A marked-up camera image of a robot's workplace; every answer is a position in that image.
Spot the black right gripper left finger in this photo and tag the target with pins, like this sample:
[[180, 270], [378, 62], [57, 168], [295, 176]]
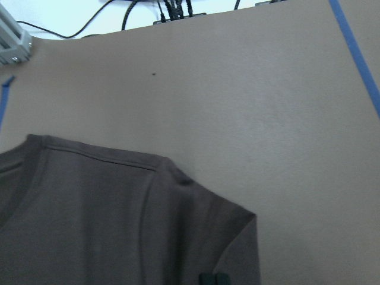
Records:
[[207, 279]]

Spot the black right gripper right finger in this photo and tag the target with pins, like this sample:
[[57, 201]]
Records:
[[223, 279]]

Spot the aluminium frame post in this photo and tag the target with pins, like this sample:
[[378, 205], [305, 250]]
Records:
[[16, 43]]

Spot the dark brown t-shirt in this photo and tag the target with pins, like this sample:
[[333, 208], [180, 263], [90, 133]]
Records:
[[73, 213]]

